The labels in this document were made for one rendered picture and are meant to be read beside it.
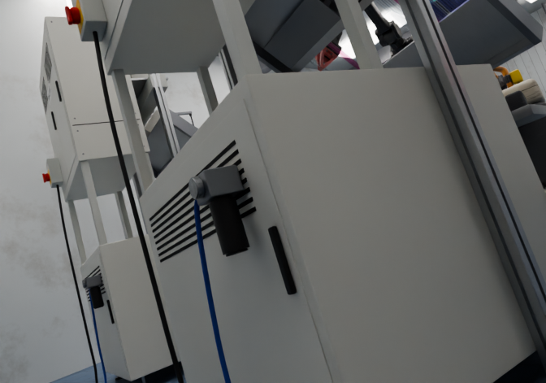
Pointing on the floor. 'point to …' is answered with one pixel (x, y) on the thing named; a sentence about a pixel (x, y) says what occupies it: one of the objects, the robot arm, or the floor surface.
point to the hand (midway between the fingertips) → (321, 67)
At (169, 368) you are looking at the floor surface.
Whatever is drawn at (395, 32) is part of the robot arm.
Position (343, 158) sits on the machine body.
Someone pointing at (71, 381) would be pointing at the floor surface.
